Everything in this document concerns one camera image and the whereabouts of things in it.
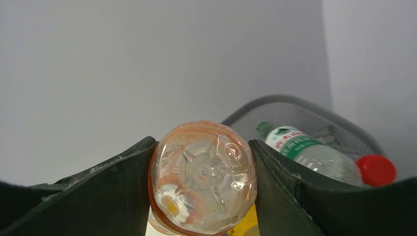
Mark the grey mesh waste bin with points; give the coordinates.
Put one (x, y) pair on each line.
(308, 117)

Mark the red label bottle red cap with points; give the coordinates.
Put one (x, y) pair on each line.
(376, 170)

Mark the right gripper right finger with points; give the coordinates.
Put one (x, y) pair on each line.
(296, 201)

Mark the orange drink bottle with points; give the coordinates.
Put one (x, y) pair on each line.
(202, 180)

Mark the clear bottle green label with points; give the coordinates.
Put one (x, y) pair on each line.
(322, 154)

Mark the yellow juice bottle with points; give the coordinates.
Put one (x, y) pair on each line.
(248, 226)

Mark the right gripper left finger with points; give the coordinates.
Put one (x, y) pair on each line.
(108, 199)

